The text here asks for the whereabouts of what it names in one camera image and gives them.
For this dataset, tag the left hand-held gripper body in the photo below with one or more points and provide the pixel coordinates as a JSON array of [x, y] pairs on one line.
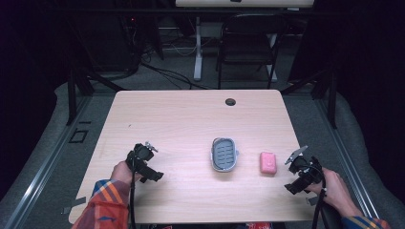
[[142, 153]]

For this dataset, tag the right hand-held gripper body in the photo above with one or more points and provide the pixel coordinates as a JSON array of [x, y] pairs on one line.
[[306, 171]]

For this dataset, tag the pink soap bar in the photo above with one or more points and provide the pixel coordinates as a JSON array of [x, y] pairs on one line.
[[268, 162]]

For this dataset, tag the grey soap dish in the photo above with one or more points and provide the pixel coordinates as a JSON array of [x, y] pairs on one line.
[[224, 154]]

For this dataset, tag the person's left hand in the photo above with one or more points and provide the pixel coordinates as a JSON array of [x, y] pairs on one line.
[[122, 173]]

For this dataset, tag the person's right hand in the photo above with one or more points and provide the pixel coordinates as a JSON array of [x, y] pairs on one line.
[[336, 191]]

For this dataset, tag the grey tape piece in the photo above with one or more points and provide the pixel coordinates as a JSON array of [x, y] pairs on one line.
[[312, 201]]

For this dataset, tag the red packet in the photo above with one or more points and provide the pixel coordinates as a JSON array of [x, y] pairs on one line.
[[259, 226]]

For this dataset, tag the grey tape strip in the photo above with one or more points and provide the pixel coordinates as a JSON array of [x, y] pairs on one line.
[[74, 203]]

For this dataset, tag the black folding chair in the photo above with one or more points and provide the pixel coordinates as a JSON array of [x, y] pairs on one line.
[[248, 47]]

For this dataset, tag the white desk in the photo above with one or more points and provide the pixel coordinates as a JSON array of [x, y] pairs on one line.
[[242, 3]]

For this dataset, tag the metal floor rail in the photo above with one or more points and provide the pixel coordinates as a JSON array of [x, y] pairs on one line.
[[345, 159], [47, 165]]

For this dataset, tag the black metal frame stand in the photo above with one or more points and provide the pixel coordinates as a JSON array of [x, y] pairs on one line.
[[72, 95], [332, 98]]

